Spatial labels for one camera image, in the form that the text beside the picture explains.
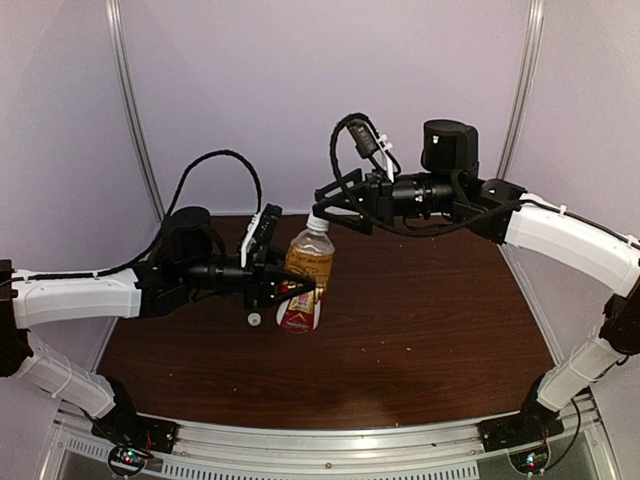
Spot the white tea bottle cap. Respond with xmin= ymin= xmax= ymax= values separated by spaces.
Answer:
xmin=306 ymin=212 xmax=329 ymax=233

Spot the right black braided cable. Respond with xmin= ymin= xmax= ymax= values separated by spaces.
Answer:
xmin=328 ymin=113 xmax=640 ymax=249

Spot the brown tea bottle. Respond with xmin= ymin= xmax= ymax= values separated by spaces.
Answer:
xmin=274 ymin=215 xmax=336 ymax=335

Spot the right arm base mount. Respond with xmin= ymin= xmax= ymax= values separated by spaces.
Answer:
xmin=477 ymin=376 xmax=564 ymax=452

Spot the left aluminium frame post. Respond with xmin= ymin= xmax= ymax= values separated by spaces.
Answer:
xmin=105 ymin=0 xmax=165 ymax=222

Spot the right aluminium frame post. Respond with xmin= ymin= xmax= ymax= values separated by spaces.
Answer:
xmin=496 ymin=0 xmax=545 ymax=179

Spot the left circuit board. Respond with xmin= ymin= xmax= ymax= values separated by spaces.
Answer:
xmin=107 ymin=446 xmax=149 ymax=476

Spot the front aluminium rail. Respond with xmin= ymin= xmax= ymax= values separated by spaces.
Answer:
xmin=36 ymin=395 xmax=622 ymax=479

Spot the right circuit board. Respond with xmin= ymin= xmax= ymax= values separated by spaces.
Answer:
xmin=509 ymin=446 xmax=550 ymax=475

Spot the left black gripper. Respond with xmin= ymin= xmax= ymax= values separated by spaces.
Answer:
xmin=179 ymin=243 xmax=314 ymax=309

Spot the black braided cable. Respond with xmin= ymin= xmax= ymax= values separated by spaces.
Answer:
xmin=9 ymin=148 xmax=265 ymax=281
xmin=328 ymin=113 xmax=640 ymax=249

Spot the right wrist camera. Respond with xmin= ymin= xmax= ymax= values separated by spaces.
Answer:
xmin=347 ymin=119 xmax=401 ymax=183

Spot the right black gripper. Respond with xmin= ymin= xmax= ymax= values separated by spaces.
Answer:
xmin=312 ymin=167 xmax=460 ymax=235

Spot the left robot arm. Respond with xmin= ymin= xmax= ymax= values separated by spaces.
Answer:
xmin=1 ymin=205 xmax=316 ymax=444

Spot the circuit board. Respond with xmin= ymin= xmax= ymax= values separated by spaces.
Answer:
xmin=107 ymin=446 xmax=149 ymax=476
xmin=509 ymin=446 xmax=550 ymax=475

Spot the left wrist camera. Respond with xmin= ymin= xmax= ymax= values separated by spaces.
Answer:
xmin=239 ymin=203 xmax=283 ymax=268

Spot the left black braided cable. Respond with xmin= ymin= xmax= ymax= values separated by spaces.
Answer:
xmin=9 ymin=148 xmax=265 ymax=281

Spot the white water bottle cap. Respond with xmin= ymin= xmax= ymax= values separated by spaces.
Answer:
xmin=247 ymin=312 xmax=262 ymax=327

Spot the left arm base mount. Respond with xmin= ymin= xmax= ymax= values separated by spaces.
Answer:
xmin=88 ymin=377 xmax=179 ymax=454

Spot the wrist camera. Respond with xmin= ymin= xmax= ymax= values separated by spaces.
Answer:
xmin=347 ymin=119 xmax=401 ymax=183
xmin=239 ymin=203 xmax=283 ymax=268

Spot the aluminium frame post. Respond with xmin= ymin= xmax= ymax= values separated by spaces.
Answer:
xmin=496 ymin=0 xmax=545 ymax=179
xmin=105 ymin=0 xmax=165 ymax=222

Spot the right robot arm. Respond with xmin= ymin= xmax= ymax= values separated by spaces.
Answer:
xmin=313 ymin=113 xmax=639 ymax=442

